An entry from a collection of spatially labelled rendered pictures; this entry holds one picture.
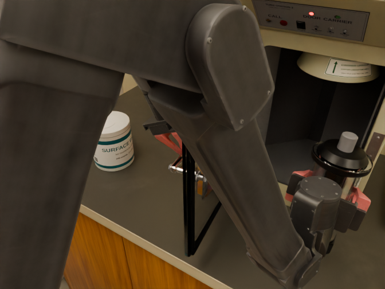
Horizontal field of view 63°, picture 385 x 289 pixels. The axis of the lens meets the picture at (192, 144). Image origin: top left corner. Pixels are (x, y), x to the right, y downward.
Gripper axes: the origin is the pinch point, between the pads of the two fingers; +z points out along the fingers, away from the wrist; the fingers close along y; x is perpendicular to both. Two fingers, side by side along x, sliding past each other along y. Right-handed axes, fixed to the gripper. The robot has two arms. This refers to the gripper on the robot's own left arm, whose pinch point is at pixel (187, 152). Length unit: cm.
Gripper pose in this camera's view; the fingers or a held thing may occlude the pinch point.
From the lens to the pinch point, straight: 64.6
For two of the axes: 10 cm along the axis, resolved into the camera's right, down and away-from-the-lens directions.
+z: 3.9, 8.3, 3.9
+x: -4.5, 5.4, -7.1
